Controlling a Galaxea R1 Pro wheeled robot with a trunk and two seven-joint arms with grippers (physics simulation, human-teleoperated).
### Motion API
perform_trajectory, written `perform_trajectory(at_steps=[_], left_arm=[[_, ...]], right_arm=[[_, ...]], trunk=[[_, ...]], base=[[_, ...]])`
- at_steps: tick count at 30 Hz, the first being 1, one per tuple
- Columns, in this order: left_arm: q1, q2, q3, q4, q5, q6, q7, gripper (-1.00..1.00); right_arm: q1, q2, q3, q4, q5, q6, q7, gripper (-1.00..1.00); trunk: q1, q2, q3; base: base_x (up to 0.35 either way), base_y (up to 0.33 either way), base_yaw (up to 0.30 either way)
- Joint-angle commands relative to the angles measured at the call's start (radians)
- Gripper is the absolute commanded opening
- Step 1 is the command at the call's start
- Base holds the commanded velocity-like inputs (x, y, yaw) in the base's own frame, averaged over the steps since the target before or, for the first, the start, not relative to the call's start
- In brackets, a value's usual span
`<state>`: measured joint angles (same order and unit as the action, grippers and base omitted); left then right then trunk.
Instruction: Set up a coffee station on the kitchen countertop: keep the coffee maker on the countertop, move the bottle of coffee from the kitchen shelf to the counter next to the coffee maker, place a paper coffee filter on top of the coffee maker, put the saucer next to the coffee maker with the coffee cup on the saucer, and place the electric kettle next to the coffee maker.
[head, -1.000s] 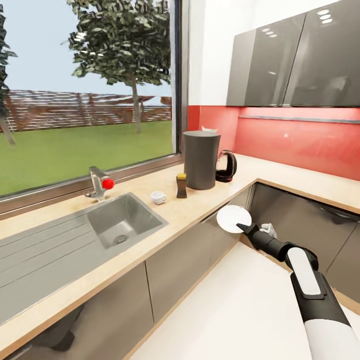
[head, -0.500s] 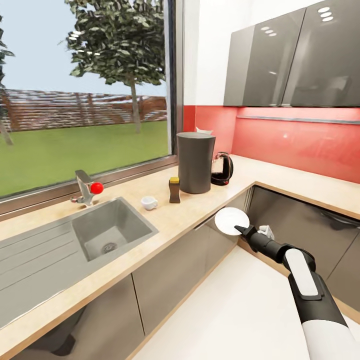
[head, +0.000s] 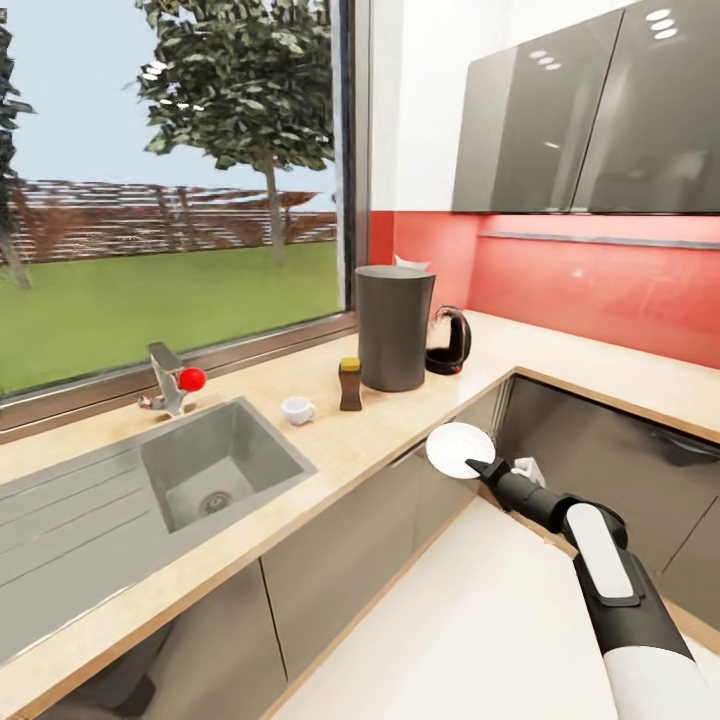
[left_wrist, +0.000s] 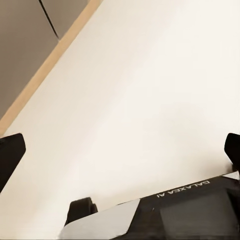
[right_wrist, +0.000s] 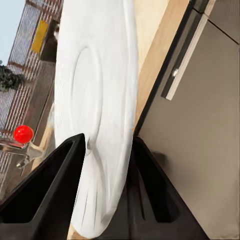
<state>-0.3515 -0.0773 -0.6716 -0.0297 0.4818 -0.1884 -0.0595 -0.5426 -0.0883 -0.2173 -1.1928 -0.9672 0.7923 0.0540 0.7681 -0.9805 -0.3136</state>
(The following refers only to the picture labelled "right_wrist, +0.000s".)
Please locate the fixed window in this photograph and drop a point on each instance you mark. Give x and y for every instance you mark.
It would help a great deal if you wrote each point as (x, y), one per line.
(27, 84)

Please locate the saucer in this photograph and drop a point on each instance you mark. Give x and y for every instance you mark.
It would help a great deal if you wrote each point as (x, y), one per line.
(95, 93)

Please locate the drop in sink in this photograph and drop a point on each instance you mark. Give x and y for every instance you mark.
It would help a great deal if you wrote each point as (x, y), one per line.
(23, 146)

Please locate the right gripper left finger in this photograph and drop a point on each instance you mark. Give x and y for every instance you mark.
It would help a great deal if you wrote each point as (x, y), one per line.
(41, 206)

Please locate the countertop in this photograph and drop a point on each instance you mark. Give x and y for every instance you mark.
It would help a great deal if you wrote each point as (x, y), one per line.
(157, 22)

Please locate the cabinet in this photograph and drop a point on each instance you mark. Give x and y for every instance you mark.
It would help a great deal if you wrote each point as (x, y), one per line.
(191, 122)

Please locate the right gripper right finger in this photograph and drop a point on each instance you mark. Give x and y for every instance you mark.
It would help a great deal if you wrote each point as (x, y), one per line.
(174, 219)

